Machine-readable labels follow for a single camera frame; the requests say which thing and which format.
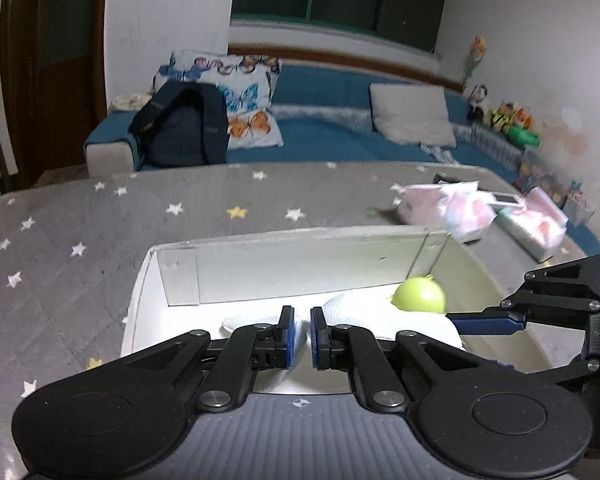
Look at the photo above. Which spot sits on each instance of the grey pillow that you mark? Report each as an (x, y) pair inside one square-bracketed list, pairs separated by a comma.
[(412, 112)]

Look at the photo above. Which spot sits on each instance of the white phone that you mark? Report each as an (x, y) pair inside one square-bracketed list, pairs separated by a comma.
[(502, 199)]

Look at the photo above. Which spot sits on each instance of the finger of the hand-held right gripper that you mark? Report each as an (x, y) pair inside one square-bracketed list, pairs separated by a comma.
[(485, 323), (570, 371)]

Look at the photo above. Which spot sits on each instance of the brown wooden door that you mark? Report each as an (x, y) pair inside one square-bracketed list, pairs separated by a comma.
[(55, 60)]

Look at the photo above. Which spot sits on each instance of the pink and green tissue pack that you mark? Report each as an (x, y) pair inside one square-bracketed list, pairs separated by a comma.
[(535, 225)]

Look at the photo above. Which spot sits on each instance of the yellow plush toy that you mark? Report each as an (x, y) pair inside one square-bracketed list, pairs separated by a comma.
[(500, 116)]

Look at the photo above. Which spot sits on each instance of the panda plush toy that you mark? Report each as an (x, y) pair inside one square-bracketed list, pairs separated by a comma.
[(477, 102)]

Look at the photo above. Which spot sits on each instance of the green round toy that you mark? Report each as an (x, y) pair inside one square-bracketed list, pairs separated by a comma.
[(420, 296)]

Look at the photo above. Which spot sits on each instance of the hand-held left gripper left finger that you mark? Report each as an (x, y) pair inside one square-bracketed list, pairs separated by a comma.
[(287, 336)]

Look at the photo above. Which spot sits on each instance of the white plush toy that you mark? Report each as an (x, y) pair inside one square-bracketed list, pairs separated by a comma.
[(360, 312)]

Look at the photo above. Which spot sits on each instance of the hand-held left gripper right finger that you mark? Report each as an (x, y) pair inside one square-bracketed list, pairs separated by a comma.
[(317, 340)]

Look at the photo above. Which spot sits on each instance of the grey star-print tablecloth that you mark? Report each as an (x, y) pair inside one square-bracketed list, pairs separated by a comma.
[(80, 270)]

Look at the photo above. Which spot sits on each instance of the grey cardboard box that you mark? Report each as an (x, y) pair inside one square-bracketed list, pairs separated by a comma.
[(300, 265)]

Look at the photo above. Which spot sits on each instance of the flower wall decoration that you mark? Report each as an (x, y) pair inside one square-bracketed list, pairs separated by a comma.
[(476, 57)]

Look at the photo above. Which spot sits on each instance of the green plush toy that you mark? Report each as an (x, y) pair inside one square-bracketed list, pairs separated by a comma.
[(524, 137)]

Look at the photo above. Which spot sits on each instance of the blue sofa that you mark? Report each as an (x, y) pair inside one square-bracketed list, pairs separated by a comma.
[(325, 135)]

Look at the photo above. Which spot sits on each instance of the small black object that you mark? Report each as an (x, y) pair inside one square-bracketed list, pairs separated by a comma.
[(444, 177)]

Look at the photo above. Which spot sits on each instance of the colourful printed box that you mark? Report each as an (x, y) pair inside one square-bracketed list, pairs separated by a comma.
[(555, 185)]

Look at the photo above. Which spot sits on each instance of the dark blue backpack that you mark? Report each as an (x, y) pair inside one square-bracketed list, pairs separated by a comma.
[(180, 125)]

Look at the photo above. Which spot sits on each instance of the butterfly print pillow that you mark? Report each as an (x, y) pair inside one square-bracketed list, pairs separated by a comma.
[(245, 85)]

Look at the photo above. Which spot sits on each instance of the orange plush toy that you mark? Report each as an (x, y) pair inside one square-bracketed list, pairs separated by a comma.
[(522, 119)]

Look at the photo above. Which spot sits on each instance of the patterned round cushion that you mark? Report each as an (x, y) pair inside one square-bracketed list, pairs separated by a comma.
[(130, 101)]

